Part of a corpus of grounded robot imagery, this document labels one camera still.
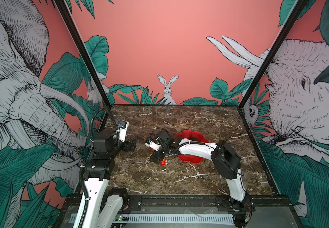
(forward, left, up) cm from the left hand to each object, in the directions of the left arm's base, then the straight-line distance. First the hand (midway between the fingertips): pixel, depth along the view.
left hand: (127, 131), depth 70 cm
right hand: (-2, -10, -22) cm, 24 cm away
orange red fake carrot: (-7, -18, -26) cm, 32 cm away
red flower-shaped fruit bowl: (+11, -40, -26) cm, 49 cm away
